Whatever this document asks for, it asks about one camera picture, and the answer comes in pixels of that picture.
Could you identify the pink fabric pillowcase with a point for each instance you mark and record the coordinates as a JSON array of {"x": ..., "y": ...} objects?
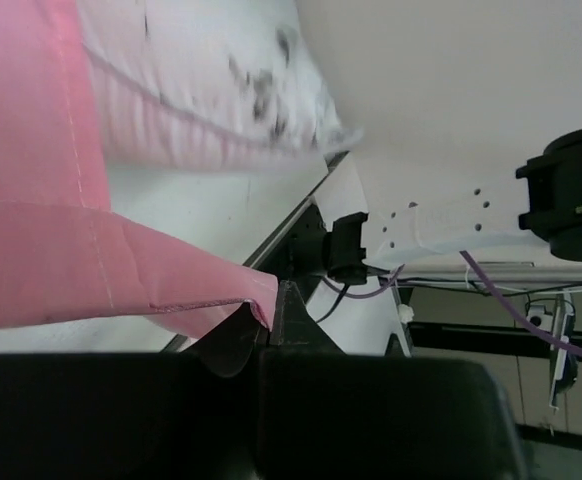
[{"x": 64, "y": 255}]

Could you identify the aluminium table edge rail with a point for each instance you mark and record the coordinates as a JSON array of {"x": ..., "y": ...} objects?
[{"x": 242, "y": 218}]

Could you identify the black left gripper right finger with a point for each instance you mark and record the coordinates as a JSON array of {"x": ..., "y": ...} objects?
[{"x": 293, "y": 328}]

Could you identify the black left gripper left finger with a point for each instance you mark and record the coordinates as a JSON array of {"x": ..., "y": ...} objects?
[{"x": 226, "y": 350}]

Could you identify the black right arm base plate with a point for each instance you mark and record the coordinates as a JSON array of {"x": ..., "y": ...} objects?
[{"x": 304, "y": 252}]

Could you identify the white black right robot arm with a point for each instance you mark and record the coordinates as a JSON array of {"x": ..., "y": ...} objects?
[{"x": 540, "y": 203}]

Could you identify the white pillow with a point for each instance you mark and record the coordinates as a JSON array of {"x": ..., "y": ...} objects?
[{"x": 208, "y": 85}]

